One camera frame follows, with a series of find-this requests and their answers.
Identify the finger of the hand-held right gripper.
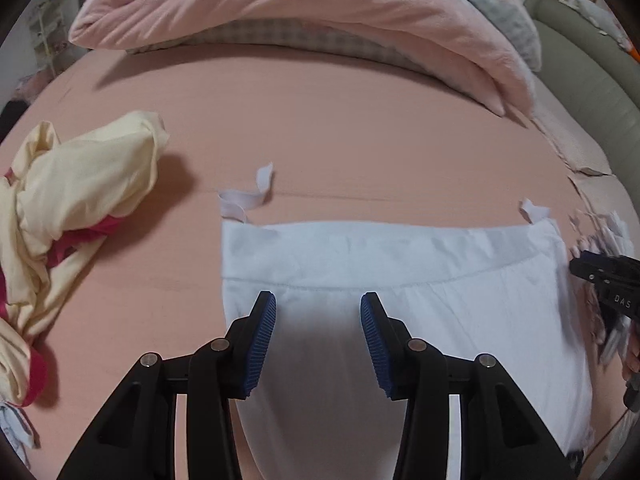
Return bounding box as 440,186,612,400
569,251,608,286

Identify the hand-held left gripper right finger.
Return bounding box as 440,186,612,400
360,291,576,480

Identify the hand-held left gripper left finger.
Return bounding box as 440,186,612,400
57,290,277,480

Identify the white garment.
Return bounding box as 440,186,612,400
217,162,596,480
567,207,633,371

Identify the person's right hand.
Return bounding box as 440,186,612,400
620,332,640,391

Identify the folded white garment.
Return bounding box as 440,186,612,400
567,207,633,371

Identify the beige towel-covered pillow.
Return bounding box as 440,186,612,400
532,80,618,177

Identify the grey-green padded headboard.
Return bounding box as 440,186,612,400
525,0,640,181

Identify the bed with pink sheet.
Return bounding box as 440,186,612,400
0,42,626,480

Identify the cream and magenta garment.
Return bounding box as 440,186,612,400
0,110,171,408

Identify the white rabbit plush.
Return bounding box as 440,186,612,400
565,0,621,36

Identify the light blue patterned garment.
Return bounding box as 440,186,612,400
0,400,41,466

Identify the black bag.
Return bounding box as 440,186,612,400
0,100,23,136

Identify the folded pink quilt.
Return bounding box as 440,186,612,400
68,0,543,117

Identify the white shelf rack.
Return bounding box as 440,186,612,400
27,0,66,61

